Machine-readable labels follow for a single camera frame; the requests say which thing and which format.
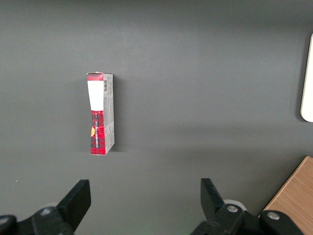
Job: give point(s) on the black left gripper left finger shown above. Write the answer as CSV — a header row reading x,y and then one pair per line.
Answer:
x,y
73,208

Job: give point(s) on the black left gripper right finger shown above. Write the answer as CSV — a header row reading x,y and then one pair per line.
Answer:
x,y
212,203

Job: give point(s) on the wooden drawer cabinet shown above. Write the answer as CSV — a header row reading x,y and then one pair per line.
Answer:
x,y
293,195

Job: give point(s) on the red and grey carton box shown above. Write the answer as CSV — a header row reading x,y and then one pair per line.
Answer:
x,y
97,93

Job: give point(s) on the cream rectangular tray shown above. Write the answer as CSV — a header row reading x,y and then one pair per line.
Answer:
x,y
308,85

